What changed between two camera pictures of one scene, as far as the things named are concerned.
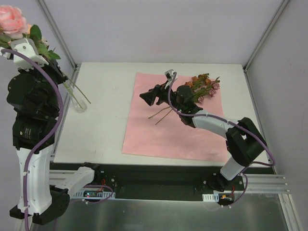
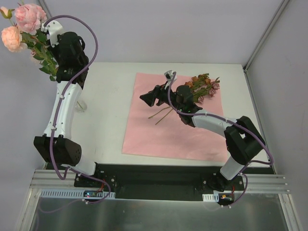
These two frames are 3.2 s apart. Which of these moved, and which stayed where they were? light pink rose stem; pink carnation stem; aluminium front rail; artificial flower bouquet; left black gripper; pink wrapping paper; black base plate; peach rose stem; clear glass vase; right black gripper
Moved: light pink rose stem; left black gripper; pink carnation stem; peach rose stem
Stayed: pink wrapping paper; right black gripper; clear glass vase; black base plate; aluminium front rail; artificial flower bouquet
